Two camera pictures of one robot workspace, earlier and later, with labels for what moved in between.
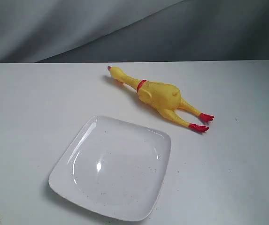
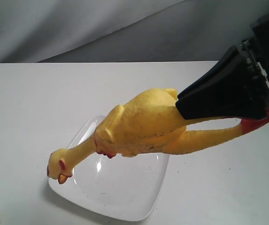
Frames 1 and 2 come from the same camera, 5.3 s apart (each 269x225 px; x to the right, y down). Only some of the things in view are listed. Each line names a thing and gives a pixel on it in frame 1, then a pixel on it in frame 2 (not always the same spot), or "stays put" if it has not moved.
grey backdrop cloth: [97, 31] stays put
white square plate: [113, 168] stays put
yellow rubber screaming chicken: [164, 97] -> [150, 123]
